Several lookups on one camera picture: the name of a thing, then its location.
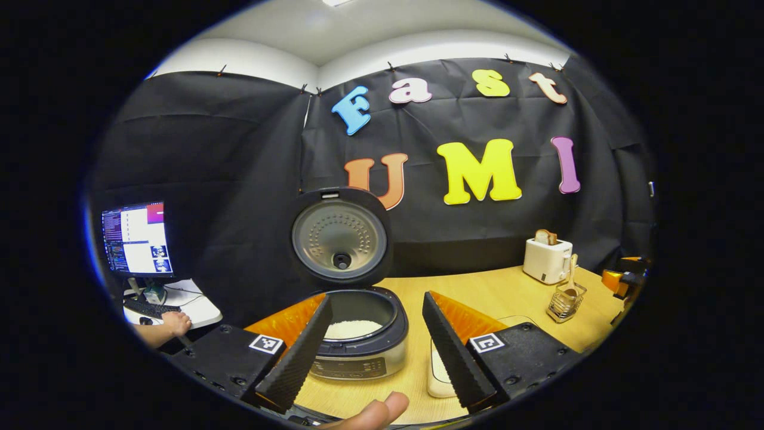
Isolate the computer monitor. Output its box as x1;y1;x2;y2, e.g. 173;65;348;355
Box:
100;201;175;278

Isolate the clear wire chopstick holder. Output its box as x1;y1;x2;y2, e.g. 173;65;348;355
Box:
546;281;587;324

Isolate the white side desk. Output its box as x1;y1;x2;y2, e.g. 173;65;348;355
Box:
122;278;223;330

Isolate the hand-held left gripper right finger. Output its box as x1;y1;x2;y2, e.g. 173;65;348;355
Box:
422;291;583;413

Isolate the silver black rice cooker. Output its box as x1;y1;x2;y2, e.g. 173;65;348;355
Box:
289;187;411;381

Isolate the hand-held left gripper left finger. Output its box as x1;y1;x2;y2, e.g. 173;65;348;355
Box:
173;293;334;414

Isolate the black keyboard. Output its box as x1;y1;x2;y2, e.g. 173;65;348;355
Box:
124;297;181;320

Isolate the clear glass dish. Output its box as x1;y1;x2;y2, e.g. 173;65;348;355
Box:
426;315;541;399

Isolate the white toaster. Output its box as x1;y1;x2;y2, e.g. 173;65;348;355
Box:
523;237;574;285

